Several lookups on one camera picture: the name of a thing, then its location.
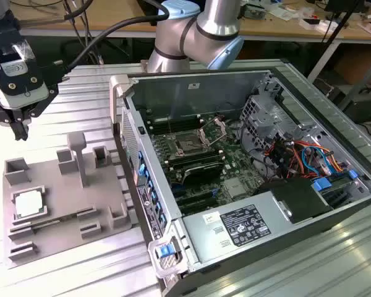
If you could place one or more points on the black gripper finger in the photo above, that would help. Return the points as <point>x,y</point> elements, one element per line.
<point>44,102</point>

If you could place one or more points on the silver CPU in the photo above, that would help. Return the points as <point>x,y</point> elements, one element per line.
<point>29,202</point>

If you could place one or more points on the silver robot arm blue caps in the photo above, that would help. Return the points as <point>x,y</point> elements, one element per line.
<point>216,24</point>

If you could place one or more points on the black RAM slot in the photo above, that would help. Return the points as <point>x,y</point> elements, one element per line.
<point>173,120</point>
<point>191,154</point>
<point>198,161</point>
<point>179,127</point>

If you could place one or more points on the CPU socket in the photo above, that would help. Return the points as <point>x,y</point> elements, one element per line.
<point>187,143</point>

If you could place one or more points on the black expansion slot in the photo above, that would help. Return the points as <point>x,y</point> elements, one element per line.
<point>194,198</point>
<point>199,204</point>

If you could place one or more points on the grey parts rack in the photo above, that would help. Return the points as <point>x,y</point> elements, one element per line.
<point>65,198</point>

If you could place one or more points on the wooden desk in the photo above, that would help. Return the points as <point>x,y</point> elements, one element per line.
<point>117,9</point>

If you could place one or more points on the green RAM stick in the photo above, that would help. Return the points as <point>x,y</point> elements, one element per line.
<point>55,220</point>

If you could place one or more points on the metal locking lever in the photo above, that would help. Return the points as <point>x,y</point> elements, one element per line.
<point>171,127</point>

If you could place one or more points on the black graphics card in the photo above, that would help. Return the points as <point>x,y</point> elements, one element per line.
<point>204,173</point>

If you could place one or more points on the open grey PC case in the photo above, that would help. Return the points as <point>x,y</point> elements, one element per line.
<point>222,92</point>

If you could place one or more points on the blue case latch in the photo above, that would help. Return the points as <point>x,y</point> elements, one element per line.
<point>166,250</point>

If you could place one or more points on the green motherboard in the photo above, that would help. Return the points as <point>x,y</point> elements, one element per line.
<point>235,164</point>

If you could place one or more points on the silver chipset heatsink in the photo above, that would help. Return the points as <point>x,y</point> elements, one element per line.
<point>235,187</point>

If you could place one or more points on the silver power supply with label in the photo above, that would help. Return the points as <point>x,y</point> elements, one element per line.
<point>201,244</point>

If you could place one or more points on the metal disk bay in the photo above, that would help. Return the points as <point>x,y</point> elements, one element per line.
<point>259,123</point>

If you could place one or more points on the white box on desk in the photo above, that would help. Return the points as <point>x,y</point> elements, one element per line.
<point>312,24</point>

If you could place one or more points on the blue disk carrier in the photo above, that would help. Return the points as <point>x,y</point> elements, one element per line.
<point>322,185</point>

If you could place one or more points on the brown cardboard box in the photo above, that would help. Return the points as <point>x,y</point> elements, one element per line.
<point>358,65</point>

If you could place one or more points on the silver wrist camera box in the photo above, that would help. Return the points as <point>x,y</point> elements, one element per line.
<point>18,83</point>

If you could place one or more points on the black wrist mount with tape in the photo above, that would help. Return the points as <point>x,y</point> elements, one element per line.
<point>6,34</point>

